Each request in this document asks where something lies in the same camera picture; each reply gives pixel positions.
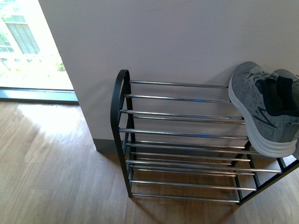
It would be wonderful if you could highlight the grey sneaker with navy lining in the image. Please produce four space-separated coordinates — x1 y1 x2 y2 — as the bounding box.
274 69 299 88

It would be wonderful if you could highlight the black metal shoe rack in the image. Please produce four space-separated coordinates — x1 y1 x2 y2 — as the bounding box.
110 70 299 205

